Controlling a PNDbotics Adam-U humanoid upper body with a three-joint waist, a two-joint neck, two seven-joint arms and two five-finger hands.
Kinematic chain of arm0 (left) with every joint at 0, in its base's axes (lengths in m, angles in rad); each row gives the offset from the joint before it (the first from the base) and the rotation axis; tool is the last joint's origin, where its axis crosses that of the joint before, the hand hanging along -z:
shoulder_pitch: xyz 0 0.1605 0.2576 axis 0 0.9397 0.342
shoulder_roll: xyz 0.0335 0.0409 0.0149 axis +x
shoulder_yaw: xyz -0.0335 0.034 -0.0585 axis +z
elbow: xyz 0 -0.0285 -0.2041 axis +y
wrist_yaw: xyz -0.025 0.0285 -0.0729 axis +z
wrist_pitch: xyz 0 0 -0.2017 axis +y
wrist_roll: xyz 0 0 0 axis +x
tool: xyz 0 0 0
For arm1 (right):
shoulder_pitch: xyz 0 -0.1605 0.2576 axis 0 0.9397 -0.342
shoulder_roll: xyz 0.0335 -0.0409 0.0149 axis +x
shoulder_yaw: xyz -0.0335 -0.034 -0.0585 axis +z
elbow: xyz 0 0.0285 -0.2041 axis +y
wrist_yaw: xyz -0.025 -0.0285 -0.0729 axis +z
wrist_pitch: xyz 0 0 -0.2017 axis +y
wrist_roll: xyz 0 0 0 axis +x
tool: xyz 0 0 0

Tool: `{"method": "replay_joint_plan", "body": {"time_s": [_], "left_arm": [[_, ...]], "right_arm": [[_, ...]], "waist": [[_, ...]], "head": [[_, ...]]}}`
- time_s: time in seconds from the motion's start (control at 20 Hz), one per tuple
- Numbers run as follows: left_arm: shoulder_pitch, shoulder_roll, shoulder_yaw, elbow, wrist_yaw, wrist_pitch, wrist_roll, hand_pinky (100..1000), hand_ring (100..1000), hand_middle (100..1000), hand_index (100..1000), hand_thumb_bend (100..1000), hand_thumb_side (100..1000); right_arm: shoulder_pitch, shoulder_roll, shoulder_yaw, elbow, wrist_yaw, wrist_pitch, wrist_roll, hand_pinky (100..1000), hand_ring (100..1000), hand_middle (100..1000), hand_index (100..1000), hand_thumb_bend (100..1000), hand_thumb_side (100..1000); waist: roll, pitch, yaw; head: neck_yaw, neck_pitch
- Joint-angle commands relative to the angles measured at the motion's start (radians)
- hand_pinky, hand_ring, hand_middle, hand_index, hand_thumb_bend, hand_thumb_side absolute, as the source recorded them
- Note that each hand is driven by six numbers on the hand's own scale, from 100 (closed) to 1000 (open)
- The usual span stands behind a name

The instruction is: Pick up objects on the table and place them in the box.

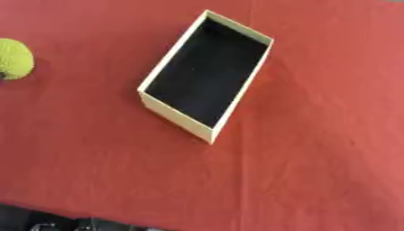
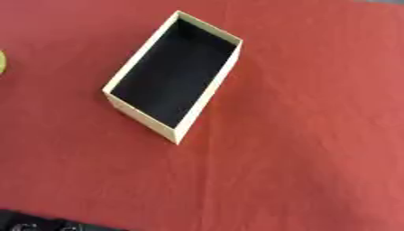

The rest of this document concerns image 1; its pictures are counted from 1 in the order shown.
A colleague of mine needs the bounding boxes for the yellow-green knitted toy fruit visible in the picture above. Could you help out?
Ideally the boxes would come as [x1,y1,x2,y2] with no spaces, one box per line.
[0,38,37,81]

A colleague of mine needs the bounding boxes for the tan box with black inside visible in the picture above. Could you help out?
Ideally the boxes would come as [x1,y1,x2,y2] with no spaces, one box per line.
[135,9,277,145]

